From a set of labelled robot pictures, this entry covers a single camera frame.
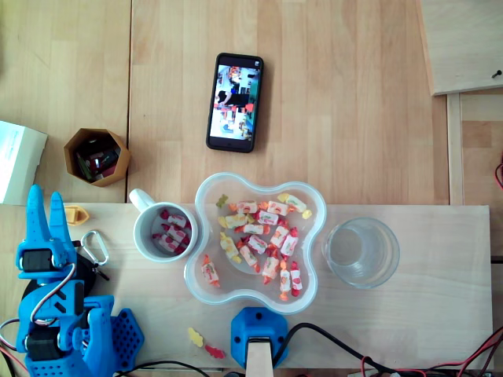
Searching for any orange white wrapped candy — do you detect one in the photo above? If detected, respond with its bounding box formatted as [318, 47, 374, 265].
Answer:
[229, 199, 260, 215]
[269, 223, 292, 251]
[257, 199, 294, 217]
[200, 254, 222, 287]
[278, 261, 292, 302]
[237, 243, 263, 275]

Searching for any black smartphone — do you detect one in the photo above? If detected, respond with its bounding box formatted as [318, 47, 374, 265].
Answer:
[205, 52, 265, 154]

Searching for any yellow 3D-printed boat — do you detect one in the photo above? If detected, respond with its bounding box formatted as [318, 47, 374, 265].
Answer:
[64, 204, 90, 227]

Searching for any long light wooden board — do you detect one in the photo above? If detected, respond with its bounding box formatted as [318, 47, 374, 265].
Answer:
[50, 203, 494, 370]

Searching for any red gummy bear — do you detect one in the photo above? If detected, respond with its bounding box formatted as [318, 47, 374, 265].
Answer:
[204, 344, 227, 361]

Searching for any red cable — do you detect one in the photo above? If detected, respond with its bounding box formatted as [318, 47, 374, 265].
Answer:
[359, 325, 503, 374]

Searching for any white cardboard box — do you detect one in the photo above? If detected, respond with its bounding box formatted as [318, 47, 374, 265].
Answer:
[0, 120, 49, 206]

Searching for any red black power lead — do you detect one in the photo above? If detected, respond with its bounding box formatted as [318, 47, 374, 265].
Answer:
[0, 339, 24, 377]

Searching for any plywood sheet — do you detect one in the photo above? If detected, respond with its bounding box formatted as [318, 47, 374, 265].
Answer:
[418, 0, 503, 97]

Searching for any printed paper bowl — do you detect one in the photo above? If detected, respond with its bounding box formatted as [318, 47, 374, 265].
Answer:
[183, 171, 328, 315]

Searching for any brown hexagonal cup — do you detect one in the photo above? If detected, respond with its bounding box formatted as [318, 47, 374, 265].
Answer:
[63, 127, 132, 188]

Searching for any silver carabiner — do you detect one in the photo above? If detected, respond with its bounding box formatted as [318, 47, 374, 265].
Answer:
[80, 230, 110, 267]

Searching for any white ceramic mug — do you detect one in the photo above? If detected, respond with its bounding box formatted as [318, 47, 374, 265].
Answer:
[128, 188, 200, 263]

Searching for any thin black cable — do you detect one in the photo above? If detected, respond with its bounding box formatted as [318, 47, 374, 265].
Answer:
[113, 359, 215, 377]

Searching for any clear glass tumbler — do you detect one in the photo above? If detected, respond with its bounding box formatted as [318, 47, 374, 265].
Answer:
[321, 218, 401, 290]

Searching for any blue post base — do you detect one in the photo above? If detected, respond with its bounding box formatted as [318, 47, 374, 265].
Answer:
[230, 307, 290, 370]

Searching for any thick black cable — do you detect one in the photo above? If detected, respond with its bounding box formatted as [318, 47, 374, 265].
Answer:
[270, 322, 396, 374]

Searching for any wooden post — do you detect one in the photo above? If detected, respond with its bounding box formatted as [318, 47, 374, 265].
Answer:
[245, 338, 274, 377]

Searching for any black zip pouch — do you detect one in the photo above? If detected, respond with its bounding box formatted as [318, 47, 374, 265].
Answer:
[21, 240, 112, 306]

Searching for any small red black part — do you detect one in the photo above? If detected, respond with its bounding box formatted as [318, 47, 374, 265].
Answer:
[88, 151, 120, 174]

